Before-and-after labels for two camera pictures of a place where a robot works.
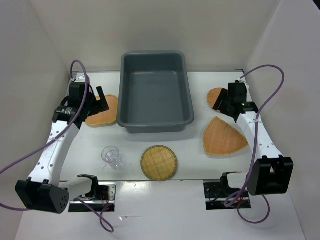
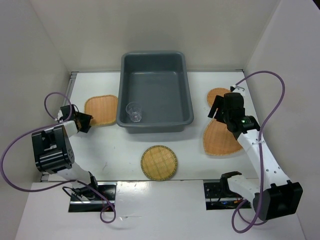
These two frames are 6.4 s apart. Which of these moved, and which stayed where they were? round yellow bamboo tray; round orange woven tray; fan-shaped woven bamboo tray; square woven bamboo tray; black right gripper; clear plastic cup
Moved: clear plastic cup; black right gripper
Stayed: square woven bamboo tray; round orange woven tray; round yellow bamboo tray; fan-shaped woven bamboo tray
